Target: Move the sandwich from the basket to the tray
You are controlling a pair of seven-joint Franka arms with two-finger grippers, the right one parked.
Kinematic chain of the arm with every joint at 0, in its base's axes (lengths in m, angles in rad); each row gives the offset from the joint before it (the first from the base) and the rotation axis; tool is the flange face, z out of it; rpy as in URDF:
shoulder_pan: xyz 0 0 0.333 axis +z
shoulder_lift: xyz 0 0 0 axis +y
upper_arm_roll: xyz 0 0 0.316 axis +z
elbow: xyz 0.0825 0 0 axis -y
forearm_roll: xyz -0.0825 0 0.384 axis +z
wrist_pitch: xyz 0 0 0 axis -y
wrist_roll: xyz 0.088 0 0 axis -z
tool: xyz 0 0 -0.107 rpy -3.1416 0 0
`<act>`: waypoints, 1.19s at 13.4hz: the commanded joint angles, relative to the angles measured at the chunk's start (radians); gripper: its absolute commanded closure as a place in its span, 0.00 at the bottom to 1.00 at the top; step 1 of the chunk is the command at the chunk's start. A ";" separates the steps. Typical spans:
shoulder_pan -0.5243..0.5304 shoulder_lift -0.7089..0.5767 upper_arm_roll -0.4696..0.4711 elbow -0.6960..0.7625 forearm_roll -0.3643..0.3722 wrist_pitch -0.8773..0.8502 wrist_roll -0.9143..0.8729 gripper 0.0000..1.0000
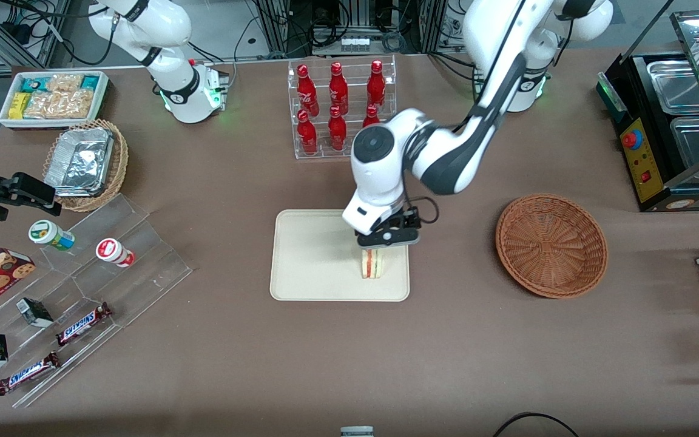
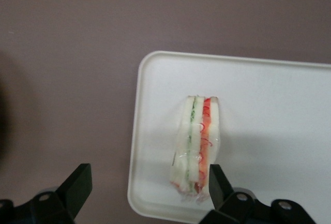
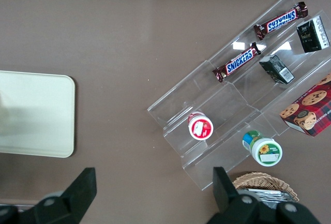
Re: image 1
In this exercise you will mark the triangular sandwich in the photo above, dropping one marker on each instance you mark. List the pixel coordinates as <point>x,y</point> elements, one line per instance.
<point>372,266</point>

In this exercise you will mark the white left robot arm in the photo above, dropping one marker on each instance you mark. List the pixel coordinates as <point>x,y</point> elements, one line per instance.
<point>446,152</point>

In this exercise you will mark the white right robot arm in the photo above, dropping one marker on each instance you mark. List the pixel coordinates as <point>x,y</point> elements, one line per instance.
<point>173,91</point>

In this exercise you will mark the cream rectangular plastic tray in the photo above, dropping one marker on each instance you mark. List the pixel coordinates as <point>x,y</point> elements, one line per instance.
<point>307,261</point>

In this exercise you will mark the light wicker basket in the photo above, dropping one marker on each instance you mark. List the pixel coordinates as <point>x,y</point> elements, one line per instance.
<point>120,164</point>

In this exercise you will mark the brown round wicker basket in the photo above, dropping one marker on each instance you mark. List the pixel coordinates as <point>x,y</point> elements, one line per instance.
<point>550,246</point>

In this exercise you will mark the green lidded snack cup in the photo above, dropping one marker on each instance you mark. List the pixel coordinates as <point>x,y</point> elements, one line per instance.
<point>46,233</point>

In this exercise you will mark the white snack bin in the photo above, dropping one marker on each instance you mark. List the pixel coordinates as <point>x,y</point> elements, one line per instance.
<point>5,118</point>

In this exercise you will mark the yellow snack packet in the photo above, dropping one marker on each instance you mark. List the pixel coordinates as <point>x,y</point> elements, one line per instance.
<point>20,106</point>

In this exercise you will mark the clear cracker snack bag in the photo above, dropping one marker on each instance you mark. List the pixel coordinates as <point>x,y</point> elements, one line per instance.
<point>43,104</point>
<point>64,82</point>
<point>77,103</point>

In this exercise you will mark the red lidded yogurt cup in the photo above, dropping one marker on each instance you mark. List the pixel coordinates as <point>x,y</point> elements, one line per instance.
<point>111,251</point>

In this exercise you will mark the clear acrylic bottle rack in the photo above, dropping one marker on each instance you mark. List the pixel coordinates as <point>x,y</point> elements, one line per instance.
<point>325,152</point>

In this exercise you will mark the teal snack packet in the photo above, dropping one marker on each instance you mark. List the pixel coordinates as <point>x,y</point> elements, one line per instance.
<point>90,82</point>
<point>34,84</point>

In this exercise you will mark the red cola bottle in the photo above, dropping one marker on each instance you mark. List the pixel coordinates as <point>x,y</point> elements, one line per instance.
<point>337,130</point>
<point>376,85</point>
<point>338,88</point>
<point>307,91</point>
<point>372,115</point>
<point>307,133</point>

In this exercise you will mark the clear acrylic stepped display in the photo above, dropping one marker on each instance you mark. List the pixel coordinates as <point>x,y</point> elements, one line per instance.
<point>131,285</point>

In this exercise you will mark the Snickers chocolate bar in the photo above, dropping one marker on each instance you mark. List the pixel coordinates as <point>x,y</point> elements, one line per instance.
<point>82,323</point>
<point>27,373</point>

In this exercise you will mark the grey device at table edge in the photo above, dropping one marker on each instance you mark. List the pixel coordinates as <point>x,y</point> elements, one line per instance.
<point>357,431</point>

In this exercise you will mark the white power strip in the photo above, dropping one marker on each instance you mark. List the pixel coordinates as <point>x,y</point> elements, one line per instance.
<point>355,43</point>

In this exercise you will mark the red emergency stop button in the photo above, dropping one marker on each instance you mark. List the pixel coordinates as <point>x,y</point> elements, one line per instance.
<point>631,139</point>

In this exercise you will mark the black food warmer case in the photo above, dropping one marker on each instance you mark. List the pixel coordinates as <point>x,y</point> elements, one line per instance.
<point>631,103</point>

